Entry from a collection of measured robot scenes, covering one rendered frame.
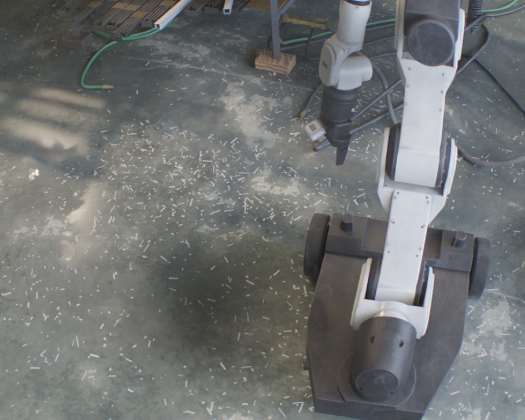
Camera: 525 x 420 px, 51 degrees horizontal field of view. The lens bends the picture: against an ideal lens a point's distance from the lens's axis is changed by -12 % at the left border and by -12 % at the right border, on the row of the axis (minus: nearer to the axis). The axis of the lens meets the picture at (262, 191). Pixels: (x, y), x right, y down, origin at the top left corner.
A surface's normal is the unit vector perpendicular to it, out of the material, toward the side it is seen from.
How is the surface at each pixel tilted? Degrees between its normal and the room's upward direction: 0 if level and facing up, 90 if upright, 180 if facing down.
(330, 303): 0
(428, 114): 43
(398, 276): 37
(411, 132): 28
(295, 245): 0
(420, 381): 0
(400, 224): 51
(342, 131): 91
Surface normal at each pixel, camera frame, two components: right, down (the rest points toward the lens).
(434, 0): -0.18, -0.21
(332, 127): -0.92, 0.22
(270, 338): -0.06, -0.69
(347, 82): 0.38, 0.67
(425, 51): -0.26, 0.54
